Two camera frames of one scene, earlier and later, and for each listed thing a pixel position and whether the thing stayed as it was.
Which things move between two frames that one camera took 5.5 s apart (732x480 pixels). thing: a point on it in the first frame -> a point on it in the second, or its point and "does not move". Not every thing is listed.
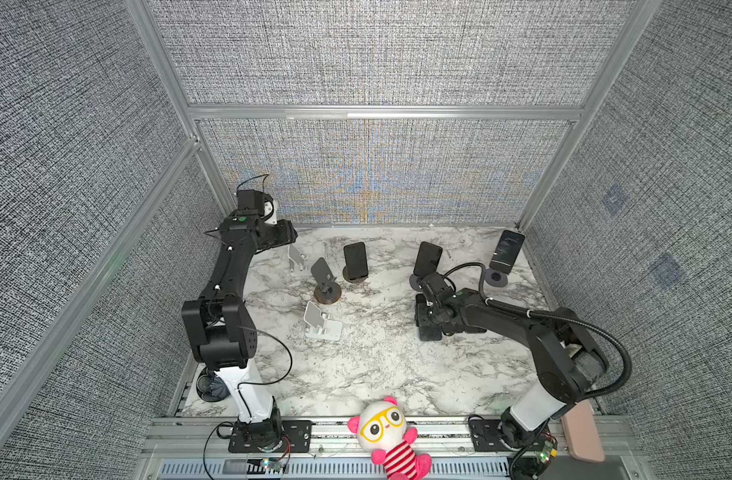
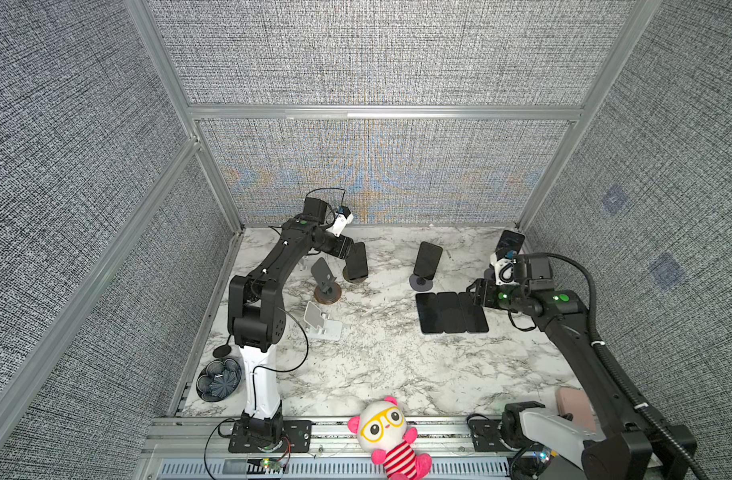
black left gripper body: (276, 235) -> (338, 246)
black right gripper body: (427, 314) -> (493, 295)
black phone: (507, 251) does not move
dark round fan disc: (211, 388) does not move
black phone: (356, 260) does not move
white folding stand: (319, 325) does not move
